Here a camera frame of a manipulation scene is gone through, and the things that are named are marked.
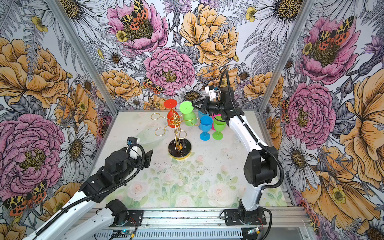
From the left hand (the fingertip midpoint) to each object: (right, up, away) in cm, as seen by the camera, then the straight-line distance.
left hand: (143, 153), depth 74 cm
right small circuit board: (+53, -36, -3) cm, 64 cm away
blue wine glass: (+32, +14, +19) cm, 39 cm away
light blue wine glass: (+30, +20, +25) cm, 44 cm away
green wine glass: (+21, +22, +5) cm, 31 cm away
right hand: (+24, +22, +4) cm, 33 cm away
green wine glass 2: (+40, +14, +20) cm, 47 cm away
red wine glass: (+12, +26, +10) cm, 30 cm away
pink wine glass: (+38, +20, +34) cm, 55 cm away
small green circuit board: (-9, -36, -3) cm, 37 cm away
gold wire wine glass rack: (+16, -1, +25) cm, 29 cm away
